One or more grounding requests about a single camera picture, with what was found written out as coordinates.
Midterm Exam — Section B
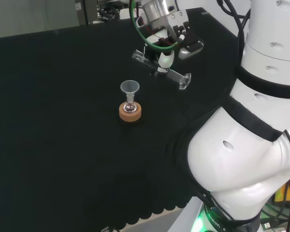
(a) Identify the clear glass graduated cylinder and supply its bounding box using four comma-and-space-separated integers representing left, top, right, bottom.
131, 49, 192, 91

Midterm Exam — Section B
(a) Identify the small glass round-bottom flask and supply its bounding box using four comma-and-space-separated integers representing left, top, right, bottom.
123, 95, 137, 113

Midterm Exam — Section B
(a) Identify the clear plastic funnel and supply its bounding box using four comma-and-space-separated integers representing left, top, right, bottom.
120, 80, 141, 102

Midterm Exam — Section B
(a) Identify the black bench cloth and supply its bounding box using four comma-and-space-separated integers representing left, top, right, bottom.
0, 6, 246, 231

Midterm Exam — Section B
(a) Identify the grey equipment box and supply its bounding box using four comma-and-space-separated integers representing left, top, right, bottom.
74, 0, 99, 26

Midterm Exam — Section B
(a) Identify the cork ring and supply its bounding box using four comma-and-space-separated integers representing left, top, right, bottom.
119, 102, 143, 123

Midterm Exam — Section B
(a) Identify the green cable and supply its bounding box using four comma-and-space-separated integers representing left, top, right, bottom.
129, 0, 180, 52

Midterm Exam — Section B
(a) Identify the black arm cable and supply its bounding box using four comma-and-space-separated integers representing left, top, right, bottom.
216, 0, 252, 45

